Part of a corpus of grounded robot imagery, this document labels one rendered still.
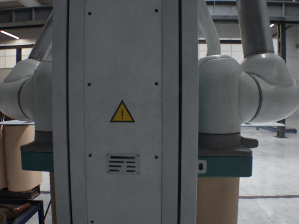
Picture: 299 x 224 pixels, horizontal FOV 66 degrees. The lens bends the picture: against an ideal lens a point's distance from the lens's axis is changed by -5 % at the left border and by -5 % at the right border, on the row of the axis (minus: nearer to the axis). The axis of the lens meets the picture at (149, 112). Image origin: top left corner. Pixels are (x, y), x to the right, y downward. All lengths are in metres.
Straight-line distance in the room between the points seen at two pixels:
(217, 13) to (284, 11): 2.68
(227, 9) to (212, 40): 9.24
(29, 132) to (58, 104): 3.20
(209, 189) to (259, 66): 0.97
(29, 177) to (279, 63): 3.58
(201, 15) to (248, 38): 0.22
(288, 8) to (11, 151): 10.36
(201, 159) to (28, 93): 0.53
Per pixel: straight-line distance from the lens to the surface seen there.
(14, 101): 0.86
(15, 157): 3.80
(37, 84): 0.75
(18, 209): 1.47
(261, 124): 1.45
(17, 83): 0.87
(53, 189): 1.74
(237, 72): 0.69
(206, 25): 1.00
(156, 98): 0.54
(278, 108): 0.79
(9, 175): 3.93
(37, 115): 0.75
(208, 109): 0.65
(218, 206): 1.63
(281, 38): 11.25
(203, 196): 1.58
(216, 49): 1.04
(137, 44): 0.56
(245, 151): 0.67
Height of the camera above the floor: 1.49
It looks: 2 degrees down
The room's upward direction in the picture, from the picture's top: straight up
